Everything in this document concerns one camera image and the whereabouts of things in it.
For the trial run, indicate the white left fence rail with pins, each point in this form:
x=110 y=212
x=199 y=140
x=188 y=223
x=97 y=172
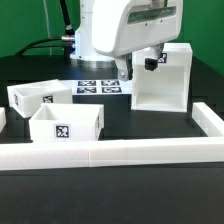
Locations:
x=2 y=118

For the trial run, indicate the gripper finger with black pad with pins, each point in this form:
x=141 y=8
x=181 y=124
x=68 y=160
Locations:
x=151 y=61
x=124 y=66

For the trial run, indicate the white fence rail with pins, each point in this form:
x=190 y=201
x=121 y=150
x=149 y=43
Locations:
x=211 y=124
x=2 y=118
x=28 y=156

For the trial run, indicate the white drawer tray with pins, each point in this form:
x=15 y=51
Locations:
x=67 y=123
x=26 y=99

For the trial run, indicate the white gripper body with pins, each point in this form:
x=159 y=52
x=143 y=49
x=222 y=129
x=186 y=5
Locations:
x=120 y=27

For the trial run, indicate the fiducial marker sheet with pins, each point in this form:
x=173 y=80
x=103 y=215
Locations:
x=98 y=87

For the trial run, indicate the white right fence rail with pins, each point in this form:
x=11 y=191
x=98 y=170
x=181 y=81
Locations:
x=211 y=124

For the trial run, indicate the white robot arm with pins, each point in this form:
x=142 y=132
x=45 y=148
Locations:
x=85 y=54

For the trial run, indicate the white front drawer tray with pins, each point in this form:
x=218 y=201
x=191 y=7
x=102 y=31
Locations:
x=67 y=123

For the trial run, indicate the white drawer cabinet box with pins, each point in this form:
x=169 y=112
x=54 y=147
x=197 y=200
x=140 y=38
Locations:
x=167 y=87

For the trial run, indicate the white front fence rail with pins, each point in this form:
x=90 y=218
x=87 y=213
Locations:
x=28 y=156

